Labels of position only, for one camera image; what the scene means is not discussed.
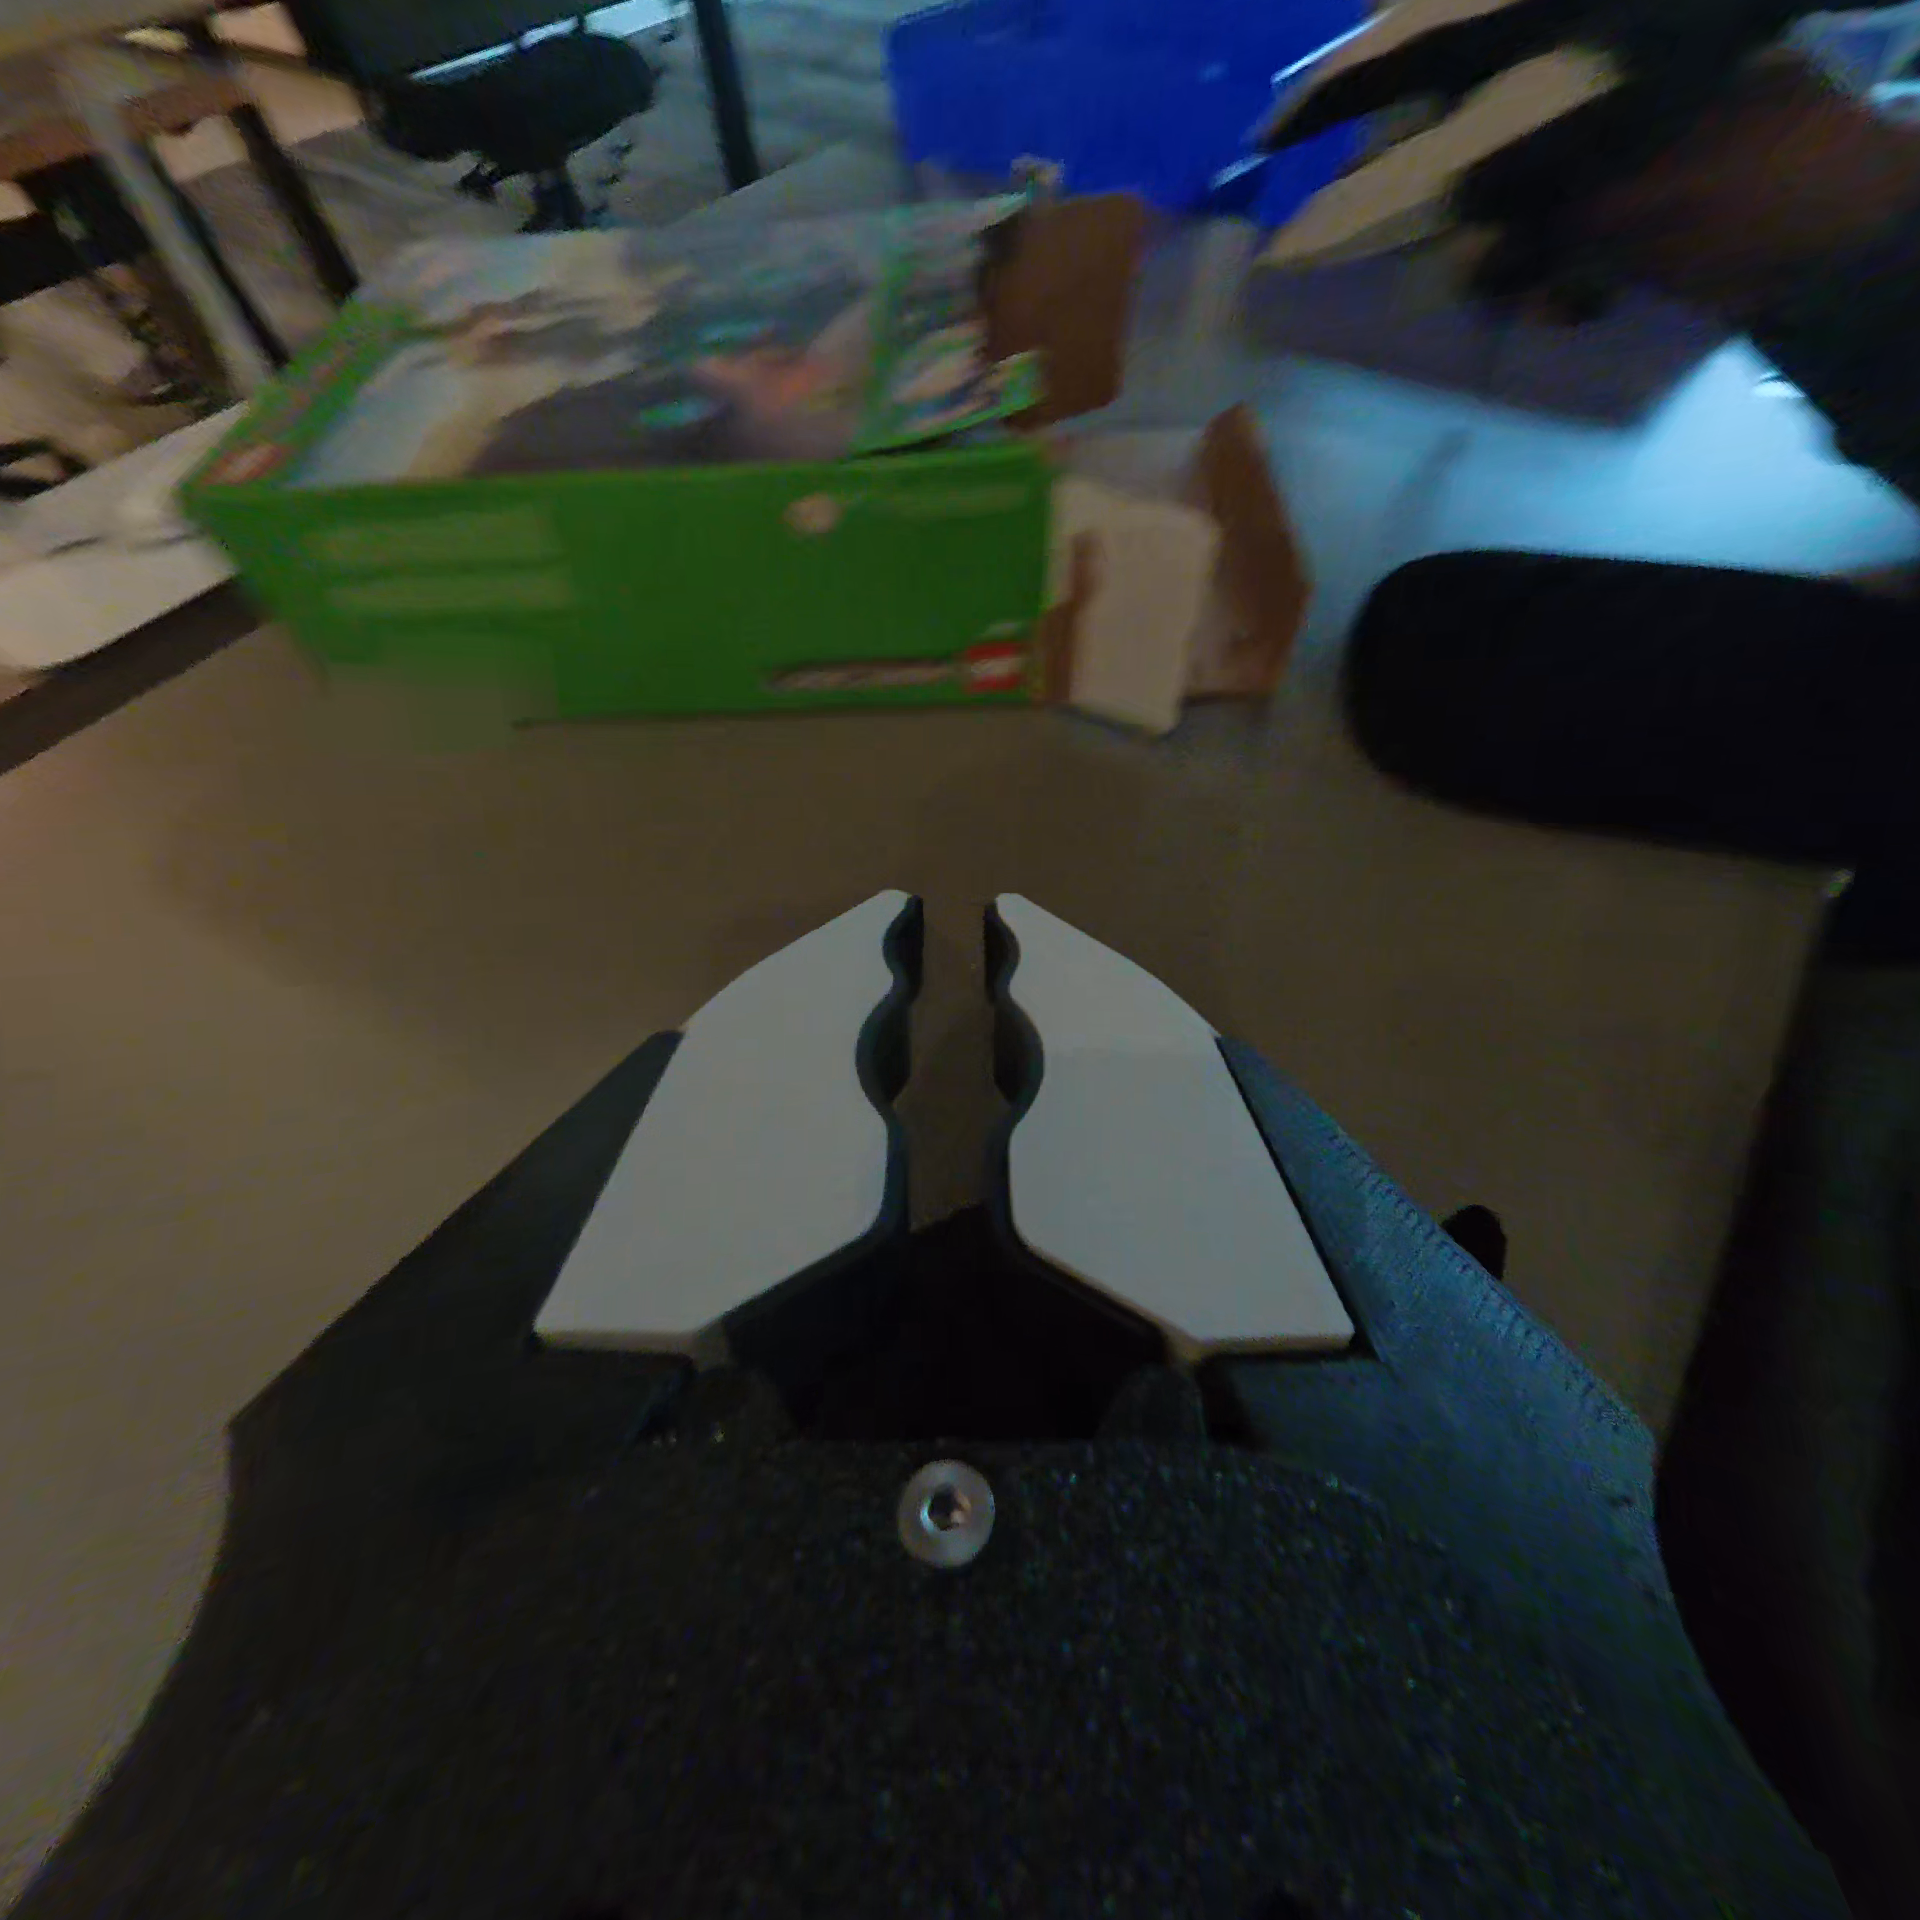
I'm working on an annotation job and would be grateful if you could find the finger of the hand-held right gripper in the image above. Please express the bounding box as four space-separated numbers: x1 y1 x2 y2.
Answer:
1247 53 1641 277
1252 0 1577 151

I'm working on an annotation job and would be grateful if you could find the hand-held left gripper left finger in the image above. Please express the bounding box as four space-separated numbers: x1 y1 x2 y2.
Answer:
535 889 921 1357

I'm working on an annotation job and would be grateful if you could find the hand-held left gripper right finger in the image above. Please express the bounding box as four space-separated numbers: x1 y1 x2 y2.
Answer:
982 889 1357 1363

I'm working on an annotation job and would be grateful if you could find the green toy brick box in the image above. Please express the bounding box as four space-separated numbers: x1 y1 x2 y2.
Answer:
181 189 1311 732

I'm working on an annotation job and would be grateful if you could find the black office chair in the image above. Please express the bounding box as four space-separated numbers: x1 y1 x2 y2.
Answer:
294 0 662 233

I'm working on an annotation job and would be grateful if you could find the wooden table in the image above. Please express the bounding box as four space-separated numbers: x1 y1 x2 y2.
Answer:
0 0 376 409

